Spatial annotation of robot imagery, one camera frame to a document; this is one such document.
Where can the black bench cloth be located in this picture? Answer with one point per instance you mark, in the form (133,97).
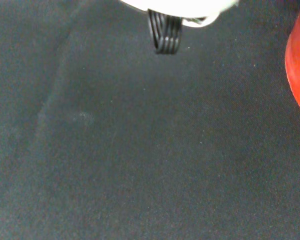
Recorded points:
(130,150)

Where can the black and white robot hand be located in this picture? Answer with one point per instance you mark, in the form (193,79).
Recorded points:
(180,7)

